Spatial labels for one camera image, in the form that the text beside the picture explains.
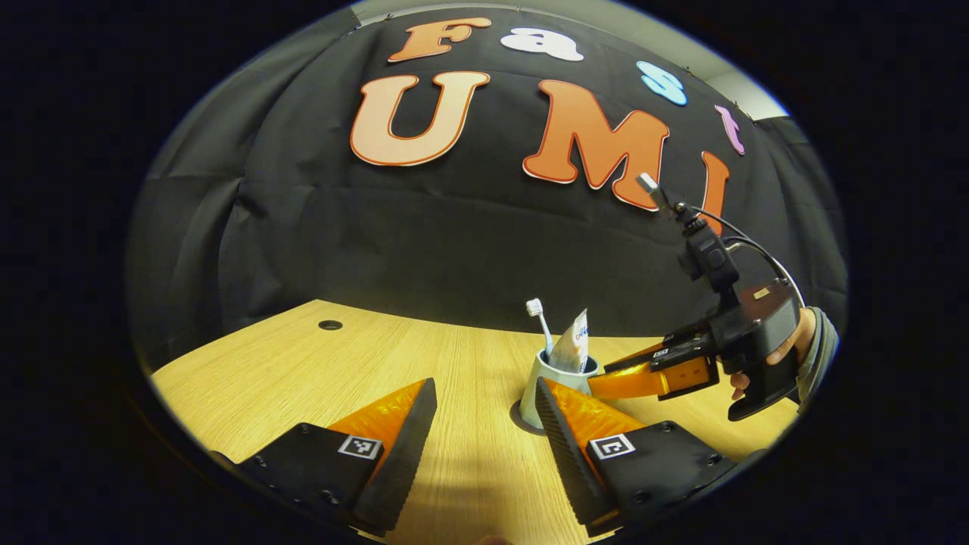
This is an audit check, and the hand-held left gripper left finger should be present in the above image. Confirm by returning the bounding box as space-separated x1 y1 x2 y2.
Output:
210 377 438 537

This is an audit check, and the white toothbrush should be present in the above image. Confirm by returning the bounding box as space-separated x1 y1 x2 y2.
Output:
525 297 556 360

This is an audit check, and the black cable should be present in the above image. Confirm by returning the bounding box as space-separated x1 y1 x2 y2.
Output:
708 206 807 307

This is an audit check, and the light blue cup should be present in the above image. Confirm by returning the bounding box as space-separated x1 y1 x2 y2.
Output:
519 348 600 432

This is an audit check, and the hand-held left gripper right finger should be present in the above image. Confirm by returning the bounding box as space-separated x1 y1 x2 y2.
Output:
534 377 739 534

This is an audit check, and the white toothpaste tube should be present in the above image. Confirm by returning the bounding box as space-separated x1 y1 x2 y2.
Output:
547 308 590 375

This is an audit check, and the dark round coaster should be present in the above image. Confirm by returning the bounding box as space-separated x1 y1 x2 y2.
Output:
509 397 550 438

